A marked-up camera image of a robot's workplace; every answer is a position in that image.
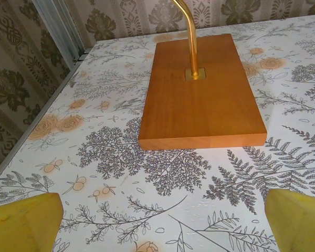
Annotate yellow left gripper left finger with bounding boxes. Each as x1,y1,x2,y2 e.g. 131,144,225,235
0,192,64,252

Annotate aluminium frame post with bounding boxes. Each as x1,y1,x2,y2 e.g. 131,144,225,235
31,0,89,65

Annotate aluminium table edge rail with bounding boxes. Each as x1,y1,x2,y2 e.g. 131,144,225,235
0,49,89,190

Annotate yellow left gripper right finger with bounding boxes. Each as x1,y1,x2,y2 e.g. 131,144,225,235
264,188,315,252

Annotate gold wire glass holder stand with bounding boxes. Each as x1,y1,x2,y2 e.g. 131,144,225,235
138,0,268,152

